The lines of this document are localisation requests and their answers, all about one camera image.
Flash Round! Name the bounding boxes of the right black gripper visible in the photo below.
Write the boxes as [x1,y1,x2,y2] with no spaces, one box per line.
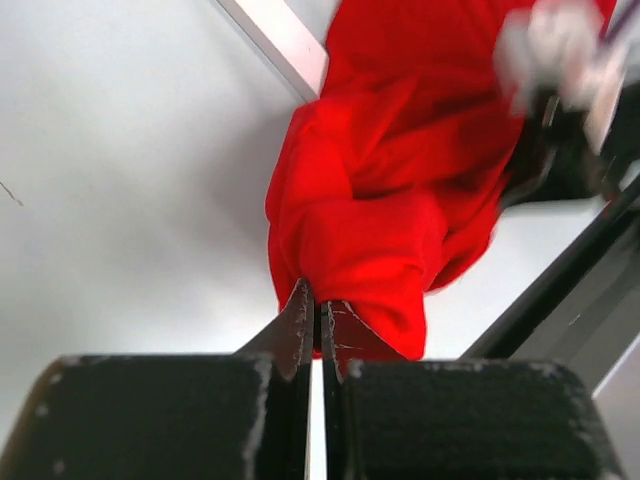
[501,84,639,208]

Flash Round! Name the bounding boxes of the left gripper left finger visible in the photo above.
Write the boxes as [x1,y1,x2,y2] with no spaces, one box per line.
[1,281,314,480]

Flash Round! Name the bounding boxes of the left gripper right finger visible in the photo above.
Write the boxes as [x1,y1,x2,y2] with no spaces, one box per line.
[319,301,625,479]

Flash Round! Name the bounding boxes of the red t shirt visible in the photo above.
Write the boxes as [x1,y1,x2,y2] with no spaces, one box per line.
[264,0,619,362]

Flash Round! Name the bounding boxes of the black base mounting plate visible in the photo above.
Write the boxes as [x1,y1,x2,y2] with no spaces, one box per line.
[461,180,639,390]

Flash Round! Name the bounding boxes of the silver white clothes rack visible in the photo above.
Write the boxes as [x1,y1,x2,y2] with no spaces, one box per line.
[218,0,328,102]

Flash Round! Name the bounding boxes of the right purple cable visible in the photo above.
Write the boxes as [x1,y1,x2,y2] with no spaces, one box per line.
[597,0,640,51]

